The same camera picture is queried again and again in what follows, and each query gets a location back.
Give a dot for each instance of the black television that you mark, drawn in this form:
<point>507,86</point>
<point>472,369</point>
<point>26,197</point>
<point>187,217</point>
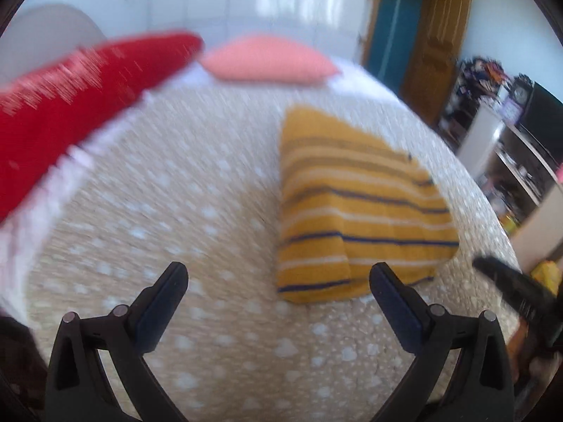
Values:
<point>545,112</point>

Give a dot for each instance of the white glossy wardrobe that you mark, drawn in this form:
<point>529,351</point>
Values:
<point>246,4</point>

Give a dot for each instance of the cluttered shelf unit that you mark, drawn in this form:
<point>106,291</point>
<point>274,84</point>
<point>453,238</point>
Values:
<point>475,79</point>

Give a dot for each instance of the yellow object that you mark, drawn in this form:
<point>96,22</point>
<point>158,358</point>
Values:
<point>547,274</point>

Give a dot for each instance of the white bed headboard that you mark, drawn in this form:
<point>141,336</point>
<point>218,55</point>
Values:
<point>44,30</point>

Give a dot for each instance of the red velvet pillow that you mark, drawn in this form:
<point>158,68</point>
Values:
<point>74,105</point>

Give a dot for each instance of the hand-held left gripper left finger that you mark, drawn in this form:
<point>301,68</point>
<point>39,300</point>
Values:
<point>156,312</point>

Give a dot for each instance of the teal glass door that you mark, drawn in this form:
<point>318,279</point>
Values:
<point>391,30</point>

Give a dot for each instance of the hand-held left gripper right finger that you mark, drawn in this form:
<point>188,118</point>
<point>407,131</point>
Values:
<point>402,316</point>

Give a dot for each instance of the dark table clock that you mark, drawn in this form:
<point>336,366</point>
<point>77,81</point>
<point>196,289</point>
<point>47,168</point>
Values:
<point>522,90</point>

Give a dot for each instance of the white cabinet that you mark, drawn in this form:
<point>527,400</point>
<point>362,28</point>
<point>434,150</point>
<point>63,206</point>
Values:
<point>481,140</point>

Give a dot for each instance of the pink ribbed pillow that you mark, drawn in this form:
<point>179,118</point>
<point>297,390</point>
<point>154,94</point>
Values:
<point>268,59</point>

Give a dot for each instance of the wooden door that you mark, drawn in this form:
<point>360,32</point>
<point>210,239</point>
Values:
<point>440,52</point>

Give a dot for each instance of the beige spotted blanket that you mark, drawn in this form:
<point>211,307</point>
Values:
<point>176,193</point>

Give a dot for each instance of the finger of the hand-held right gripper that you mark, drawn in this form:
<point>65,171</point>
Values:
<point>523,288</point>

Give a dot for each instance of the white fleece bed sheet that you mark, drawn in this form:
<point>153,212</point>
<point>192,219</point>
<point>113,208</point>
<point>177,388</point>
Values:
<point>26,237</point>

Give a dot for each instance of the yellow striped knit sweater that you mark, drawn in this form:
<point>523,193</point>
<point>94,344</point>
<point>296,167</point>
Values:
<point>352,211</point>

